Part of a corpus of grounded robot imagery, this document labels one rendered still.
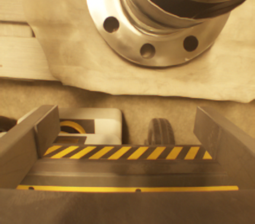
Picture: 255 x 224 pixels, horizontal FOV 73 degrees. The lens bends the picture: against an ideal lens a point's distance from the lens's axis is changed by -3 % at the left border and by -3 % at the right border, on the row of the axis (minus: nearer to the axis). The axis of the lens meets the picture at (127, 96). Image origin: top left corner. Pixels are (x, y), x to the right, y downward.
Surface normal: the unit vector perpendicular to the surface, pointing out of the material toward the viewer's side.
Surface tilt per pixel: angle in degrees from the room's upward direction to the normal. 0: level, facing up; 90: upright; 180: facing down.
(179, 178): 0
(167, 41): 0
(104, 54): 55
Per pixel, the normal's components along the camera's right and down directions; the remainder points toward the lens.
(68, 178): 0.01, 0.29
